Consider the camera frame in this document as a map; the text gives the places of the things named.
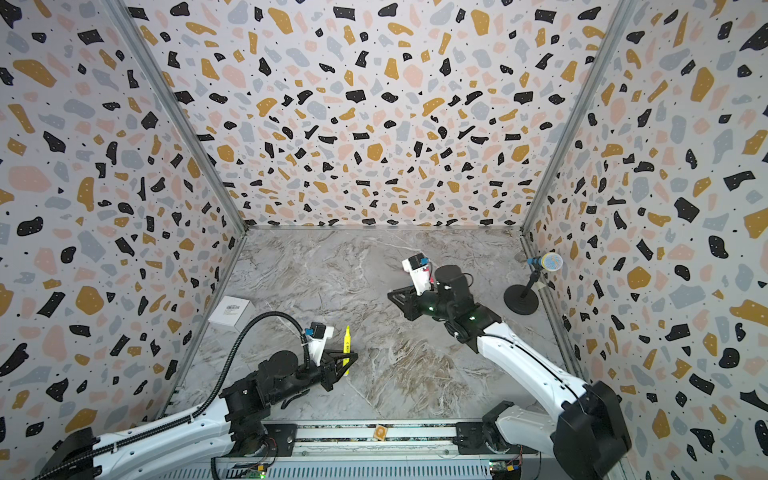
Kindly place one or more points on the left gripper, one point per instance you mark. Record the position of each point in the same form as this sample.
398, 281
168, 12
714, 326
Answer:
328, 368

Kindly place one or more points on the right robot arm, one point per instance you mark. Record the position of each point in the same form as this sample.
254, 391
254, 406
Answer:
581, 426

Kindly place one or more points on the yellow highlighter pen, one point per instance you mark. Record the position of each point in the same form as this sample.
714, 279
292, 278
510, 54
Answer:
347, 349

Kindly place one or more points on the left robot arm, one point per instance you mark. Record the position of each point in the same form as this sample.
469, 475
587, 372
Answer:
235, 415

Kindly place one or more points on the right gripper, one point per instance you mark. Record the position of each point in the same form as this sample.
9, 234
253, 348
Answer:
410, 301

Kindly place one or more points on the black microphone stand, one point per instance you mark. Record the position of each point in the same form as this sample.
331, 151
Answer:
521, 299

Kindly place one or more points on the blue microphone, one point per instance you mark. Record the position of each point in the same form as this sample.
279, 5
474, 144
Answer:
550, 261

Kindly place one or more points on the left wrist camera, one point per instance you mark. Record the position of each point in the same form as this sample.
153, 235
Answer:
317, 336

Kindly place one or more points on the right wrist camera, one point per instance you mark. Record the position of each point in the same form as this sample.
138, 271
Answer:
418, 266

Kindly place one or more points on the orange tag on rail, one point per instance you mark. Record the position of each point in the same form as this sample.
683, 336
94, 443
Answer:
380, 433

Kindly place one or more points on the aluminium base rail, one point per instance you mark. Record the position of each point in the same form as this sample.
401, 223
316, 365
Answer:
413, 449

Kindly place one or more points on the white small box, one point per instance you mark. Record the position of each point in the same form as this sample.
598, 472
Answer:
232, 314

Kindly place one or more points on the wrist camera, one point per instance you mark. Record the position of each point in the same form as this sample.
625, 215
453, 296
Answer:
317, 336
418, 266

